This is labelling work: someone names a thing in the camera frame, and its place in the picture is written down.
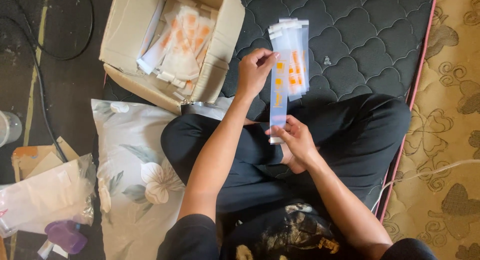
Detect person's left hand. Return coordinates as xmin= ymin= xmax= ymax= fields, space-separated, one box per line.
xmin=236 ymin=48 xmax=281 ymax=103

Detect brown cardboard scraps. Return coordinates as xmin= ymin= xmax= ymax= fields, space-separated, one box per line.
xmin=11 ymin=136 xmax=80 ymax=182

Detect beige patterned carpet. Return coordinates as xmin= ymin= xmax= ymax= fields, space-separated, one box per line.
xmin=379 ymin=0 xmax=480 ymax=260

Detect stack of clear packets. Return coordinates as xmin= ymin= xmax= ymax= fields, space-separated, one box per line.
xmin=268 ymin=18 xmax=311 ymax=101

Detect person's right hand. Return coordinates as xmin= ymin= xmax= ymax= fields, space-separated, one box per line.
xmin=265 ymin=115 xmax=320 ymax=175

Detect person's black printed shirt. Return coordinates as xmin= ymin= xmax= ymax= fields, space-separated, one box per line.
xmin=156 ymin=202 xmax=438 ymax=260

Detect black quilted mattress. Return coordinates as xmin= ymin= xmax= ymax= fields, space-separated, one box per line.
xmin=103 ymin=0 xmax=439 ymax=223

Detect heap of orange-print packets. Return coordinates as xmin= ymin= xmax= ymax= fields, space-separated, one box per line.
xmin=136 ymin=0 xmax=220 ymax=101

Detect white cable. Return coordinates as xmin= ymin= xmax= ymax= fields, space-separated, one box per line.
xmin=370 ymin=159 xmax=480 ymax=212

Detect long clear orange-print packet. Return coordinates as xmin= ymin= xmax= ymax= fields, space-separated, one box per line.
xmin=269 ymin=35 xmax=290 ymax=145

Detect person's black trousers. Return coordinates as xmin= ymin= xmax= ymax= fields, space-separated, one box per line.
xmin=160 ymin=93 xmax=412 ymax=216

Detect purple plastic bottle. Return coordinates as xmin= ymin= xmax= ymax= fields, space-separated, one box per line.
xmin=44 ymin=220 xmax=88 ymax=255

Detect brown cardboard box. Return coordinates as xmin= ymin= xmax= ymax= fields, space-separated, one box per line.
xmin=98 ymin=0 xmax=246 ymax=115

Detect clear plastic container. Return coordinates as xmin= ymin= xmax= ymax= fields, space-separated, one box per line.
xmin=0 ymin=110 xmax=23 ymax=148

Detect white floral pillow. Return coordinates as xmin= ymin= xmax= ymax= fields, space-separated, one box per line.
xmin=91 ymin=96 xmax=235 ymax=260

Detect black cable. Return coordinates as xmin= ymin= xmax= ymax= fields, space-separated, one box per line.
xmin=0 ymin=0 xmax=95 ymax=164

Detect clear plastic bag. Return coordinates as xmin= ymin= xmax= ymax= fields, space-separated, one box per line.
xmin=0 ymin=153 xmax=98 ymax=239

